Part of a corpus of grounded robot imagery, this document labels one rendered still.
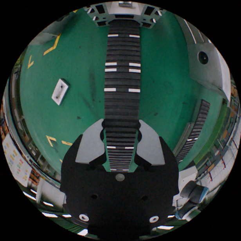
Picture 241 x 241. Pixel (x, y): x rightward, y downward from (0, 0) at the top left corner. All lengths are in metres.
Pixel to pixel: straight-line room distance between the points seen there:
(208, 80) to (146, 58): 0.12
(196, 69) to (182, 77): 0.04
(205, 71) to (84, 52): 0.21
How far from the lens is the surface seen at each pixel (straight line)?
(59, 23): 0.25
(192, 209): 0.63
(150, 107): 0.16
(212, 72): 0.17
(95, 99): 0.15
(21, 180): 3.36
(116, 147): 0.16
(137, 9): 0.18
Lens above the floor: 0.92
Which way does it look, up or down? 59 degrees down
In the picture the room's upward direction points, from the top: 179 degrees counter-clockwise
